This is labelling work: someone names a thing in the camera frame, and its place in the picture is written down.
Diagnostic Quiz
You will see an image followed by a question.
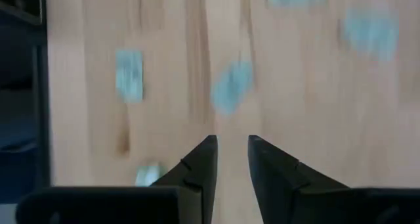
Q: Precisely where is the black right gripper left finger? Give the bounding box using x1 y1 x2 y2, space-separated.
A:
150 134 219 224

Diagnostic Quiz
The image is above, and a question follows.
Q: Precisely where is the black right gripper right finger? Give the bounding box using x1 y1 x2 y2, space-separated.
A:
247 134 349 224

